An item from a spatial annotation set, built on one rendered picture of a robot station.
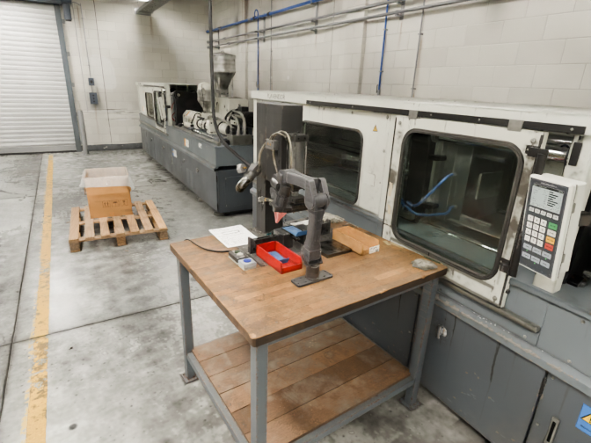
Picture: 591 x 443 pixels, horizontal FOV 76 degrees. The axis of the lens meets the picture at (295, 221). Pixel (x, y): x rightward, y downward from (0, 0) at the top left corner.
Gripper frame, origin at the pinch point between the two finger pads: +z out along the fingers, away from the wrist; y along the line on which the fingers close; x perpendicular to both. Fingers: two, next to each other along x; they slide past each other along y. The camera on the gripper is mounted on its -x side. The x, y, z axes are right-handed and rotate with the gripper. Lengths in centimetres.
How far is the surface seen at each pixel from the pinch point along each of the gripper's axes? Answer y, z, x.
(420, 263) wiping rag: -65, 2, 40
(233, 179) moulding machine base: -93, 97, -303
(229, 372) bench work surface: 11, 90, 11
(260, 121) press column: 0, -38, -46
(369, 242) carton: -55, 6, 10
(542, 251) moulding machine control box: -68, -34, 85
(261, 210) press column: -8.6, 11.8, -36.0
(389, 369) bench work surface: -71, 71, 46
